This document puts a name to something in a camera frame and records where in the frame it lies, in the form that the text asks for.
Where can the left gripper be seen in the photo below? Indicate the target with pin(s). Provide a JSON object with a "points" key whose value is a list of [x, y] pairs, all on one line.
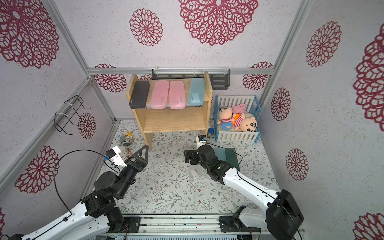
{"points": [[141, 162]]}

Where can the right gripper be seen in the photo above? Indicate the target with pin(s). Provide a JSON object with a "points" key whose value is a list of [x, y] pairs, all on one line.
{"points": [[195, 157]]}

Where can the dark green pencil case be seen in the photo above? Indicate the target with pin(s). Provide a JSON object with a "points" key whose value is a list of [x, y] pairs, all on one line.
{"points": [[232, 157]]}

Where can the clear pencil case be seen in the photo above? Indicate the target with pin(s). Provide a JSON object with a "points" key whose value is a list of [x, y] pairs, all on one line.
{"points": [[205, 174], [195, 172]]}

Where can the teal pencil case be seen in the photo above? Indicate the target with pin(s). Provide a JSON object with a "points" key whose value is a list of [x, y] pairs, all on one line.
{"points": [[221, 154]]}

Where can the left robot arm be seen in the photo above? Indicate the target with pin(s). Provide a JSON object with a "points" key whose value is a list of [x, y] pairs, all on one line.
{"points": [[97, 212]]}

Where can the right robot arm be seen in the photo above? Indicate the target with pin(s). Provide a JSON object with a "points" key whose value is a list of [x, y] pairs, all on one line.
{"points": [[278, 212]]}

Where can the right pink pencil case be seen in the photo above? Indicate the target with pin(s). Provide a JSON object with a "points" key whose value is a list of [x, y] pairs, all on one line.
{"points": [[177, 95]]}

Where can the pink pencil case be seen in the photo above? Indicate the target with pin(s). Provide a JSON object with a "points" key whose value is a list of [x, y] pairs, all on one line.
{"points": [[177, 95], [160, 95]]}

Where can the left pink pencil case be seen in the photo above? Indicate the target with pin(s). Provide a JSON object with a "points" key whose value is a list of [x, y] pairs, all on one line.
{"points": [[160, 95]]}

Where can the black pencil case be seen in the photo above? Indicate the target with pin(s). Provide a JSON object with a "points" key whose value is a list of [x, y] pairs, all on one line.
{"points": [[139, 95]]}

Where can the light blue upper pencil case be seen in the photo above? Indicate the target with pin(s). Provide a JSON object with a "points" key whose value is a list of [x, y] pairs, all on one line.
{"points": [[197, 92]]}

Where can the small toy with yellow star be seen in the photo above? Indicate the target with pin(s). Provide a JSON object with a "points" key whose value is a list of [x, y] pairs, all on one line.
{"points": [[126, 141]]}

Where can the small blue round toy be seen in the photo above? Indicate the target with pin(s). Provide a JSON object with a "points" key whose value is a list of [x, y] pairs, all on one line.
{"points": [[211, 133]]}

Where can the pink plush doll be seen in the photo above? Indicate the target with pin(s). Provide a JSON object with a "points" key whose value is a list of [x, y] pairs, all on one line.
{"points": [[226, 113]]}

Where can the orange striped plush doll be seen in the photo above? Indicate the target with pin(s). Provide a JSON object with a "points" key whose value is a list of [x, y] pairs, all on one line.
{"points": [[244, 124]]}

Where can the blue white toy crib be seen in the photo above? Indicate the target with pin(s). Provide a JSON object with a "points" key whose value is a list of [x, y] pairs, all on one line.
{"points": [[252, 109]]}

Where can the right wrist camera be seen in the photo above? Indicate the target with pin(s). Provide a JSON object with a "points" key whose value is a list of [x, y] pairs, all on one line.
{"points": [[201, 140]]}

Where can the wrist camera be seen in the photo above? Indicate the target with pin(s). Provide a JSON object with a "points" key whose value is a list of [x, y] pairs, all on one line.
{"points": [[114, 159], [201, 140]]}

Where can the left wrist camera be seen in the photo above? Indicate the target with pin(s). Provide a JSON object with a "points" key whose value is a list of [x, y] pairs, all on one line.
{"points": [[114, 159]]}

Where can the black wall shelf rack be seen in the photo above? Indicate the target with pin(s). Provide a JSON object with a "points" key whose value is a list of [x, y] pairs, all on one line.
{"points": [[218, 82]]}

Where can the black wire wall rack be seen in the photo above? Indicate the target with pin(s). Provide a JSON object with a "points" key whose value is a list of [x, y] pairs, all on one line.
{"points": [[72, 106]]}

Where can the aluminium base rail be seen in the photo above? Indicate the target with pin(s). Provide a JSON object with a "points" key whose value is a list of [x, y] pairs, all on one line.
{"points": [[172, 227]]}

